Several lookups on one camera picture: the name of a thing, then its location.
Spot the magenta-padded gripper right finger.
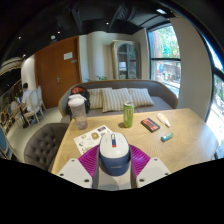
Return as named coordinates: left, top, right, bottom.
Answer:
left=129, top=144, right=172, bottom=189

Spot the large curved window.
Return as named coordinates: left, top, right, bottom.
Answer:
left=203, top=36, right=224, bottom=159

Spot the black-framed window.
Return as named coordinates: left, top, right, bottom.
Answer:
left=147, top=23, right=182, bottom=98

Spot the white and blue computer mouse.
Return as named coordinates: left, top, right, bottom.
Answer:
left=98, top=131, right=132, bottom=177

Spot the small teal eraser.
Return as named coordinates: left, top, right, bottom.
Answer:
left=160, top=132, right=174, bottom=143

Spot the brown wooden door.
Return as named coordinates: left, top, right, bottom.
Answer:
left=34, top=35, right=82, bottom=109

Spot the green drink can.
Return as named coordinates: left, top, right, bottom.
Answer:
left=122, top=101, right=136, bottom=129

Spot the white sticker sheet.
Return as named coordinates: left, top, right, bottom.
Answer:
left=73, top=124, right=113, bottom=156

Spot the grey curved sofa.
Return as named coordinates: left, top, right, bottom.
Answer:
left=58, top=79, right=179, bottom=124

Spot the grey tufted armchair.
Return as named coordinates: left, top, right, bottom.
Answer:
left=23, top=122, right=70, bottom=173

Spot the person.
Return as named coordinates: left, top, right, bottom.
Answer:
left=20, top=82, right=34, bottom=114

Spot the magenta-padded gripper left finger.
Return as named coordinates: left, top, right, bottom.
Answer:
left=57, top=144, right=100, bottom=189

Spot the group of white chairs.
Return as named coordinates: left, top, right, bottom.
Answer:
left=0, top=86, right=46, bottom=161

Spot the beige glass-door cabinet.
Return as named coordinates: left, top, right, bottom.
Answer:
left=110, top=39, right=141, bottom=81

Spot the clear shaker bottle white lid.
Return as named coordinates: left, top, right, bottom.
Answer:
left=67, top=93, right=89, bottom=131

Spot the striped cushion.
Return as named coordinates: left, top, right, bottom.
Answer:
left=100, top=87, right=132, bottom=113
left=128, top=87, right=155, bottom=108
left=85, top=88, right=104, bottom=110

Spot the white tube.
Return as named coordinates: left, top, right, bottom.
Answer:
left=156, top=112, right=171, bottom=128

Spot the black and red flat box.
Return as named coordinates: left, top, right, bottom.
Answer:
left=140, top=117, right=161, bottom=134

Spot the white paper door sign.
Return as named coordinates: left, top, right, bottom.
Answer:
left=63, top=51, right=74, bottom=61

